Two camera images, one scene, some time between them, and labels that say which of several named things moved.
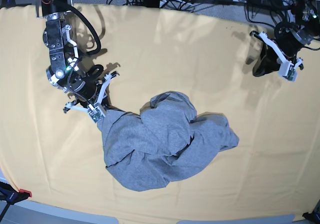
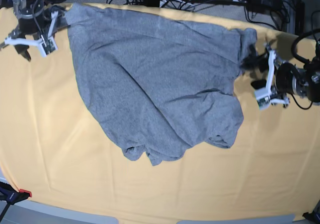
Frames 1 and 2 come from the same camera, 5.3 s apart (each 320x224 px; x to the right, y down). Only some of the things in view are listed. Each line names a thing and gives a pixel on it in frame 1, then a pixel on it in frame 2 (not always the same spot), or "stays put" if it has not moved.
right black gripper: (268, 61) -> (285, 72)
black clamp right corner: (315, 216) stays put
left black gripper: (84, 87) -> (46, 23)
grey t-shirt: (167, 141) -> (161, 85)
